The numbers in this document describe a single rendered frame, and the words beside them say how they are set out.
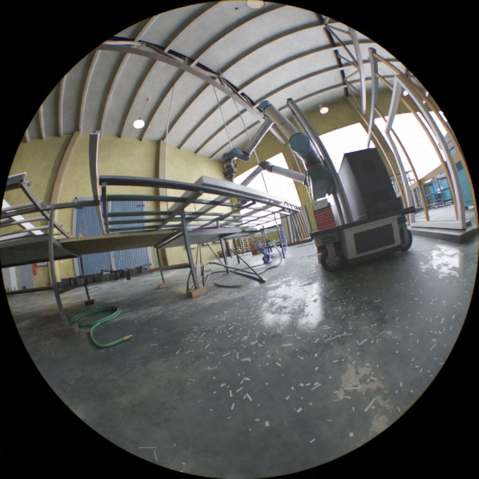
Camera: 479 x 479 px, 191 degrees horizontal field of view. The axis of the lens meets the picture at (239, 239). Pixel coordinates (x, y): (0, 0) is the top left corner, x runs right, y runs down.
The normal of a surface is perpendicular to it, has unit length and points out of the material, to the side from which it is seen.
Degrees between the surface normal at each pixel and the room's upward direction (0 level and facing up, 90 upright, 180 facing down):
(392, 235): 90
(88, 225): 90
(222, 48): 180
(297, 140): 95
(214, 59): 180
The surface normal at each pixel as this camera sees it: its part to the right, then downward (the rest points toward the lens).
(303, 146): -0.65, 0.18
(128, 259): 0.74, -0.20
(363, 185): -0.49, 0.05
